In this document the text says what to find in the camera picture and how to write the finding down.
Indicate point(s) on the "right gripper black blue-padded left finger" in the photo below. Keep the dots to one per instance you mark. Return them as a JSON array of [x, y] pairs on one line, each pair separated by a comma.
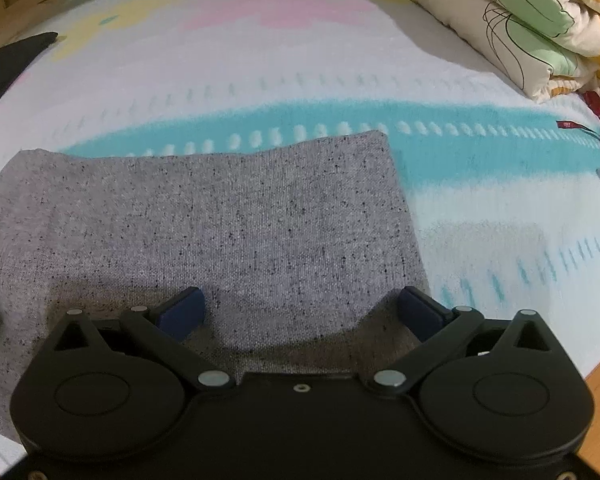
[[138, 355]]

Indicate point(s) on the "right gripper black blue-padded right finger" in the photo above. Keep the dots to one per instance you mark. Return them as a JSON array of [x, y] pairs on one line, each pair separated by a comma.
[[468, 356]]

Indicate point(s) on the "grey speckled pants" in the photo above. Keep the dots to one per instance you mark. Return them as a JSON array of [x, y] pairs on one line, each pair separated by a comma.
[[300, 252]]

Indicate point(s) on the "floral pastel bed blanket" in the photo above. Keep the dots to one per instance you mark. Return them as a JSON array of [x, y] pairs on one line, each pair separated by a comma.
[[502, 190]]

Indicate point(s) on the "black folded garment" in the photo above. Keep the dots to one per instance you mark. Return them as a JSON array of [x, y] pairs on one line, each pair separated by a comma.
[[16, 57]]

